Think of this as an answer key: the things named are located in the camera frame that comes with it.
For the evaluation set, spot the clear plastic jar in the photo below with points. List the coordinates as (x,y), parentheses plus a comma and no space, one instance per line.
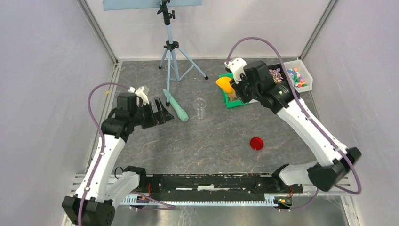
(200,104)

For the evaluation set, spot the yellow plastic scoop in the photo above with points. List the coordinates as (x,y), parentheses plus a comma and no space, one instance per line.
(224,84)

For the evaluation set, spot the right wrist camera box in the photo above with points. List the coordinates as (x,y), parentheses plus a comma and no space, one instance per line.
(236,67)

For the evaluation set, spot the light blue tripod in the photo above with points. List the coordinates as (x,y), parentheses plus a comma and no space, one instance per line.
(170,51)

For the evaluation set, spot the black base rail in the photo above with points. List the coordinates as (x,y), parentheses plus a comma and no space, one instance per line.
(251,189)

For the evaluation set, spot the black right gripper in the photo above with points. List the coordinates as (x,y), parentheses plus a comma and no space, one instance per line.
(237,88)

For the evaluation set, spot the black bin with swirl candies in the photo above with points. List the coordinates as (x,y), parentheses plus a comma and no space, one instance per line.
(280,79)

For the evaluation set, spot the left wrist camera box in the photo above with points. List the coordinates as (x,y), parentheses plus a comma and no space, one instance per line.
(140,93)

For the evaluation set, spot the red jar lid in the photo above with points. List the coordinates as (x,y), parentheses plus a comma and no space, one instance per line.
(256,143)

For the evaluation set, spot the light blue board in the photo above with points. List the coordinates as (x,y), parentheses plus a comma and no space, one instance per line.
(138,4)

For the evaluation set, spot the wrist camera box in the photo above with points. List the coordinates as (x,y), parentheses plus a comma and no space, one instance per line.
(140,93)
(236,67)

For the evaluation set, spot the green plastic candy bin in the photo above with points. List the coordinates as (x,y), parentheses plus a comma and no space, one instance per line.
(230,102)

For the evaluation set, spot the mint green tube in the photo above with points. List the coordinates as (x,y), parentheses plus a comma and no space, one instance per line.
(181,113)

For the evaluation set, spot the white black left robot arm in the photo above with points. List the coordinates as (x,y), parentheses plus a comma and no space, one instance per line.
(94,203)

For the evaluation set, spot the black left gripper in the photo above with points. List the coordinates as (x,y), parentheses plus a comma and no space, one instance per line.
(157,118)

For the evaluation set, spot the white bin with colourful candies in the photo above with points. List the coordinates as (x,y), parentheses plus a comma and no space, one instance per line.
(299,75)

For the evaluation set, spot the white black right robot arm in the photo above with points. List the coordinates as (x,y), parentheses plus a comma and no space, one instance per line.
(334,160)

